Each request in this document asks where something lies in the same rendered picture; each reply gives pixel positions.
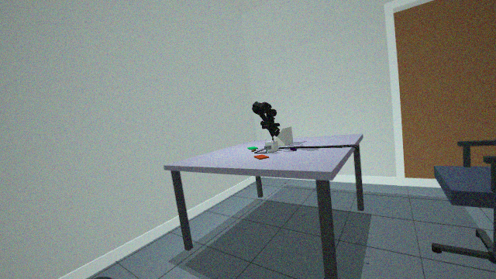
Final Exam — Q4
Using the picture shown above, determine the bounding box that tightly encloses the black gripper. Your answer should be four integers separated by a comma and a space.
262, 117, 280, 136

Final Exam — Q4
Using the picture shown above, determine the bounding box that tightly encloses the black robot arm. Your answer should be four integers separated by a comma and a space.
252, 102, 280, 137

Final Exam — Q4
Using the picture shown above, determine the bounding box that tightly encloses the orange flat rectangular block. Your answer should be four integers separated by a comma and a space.
254, 154, 269, 160

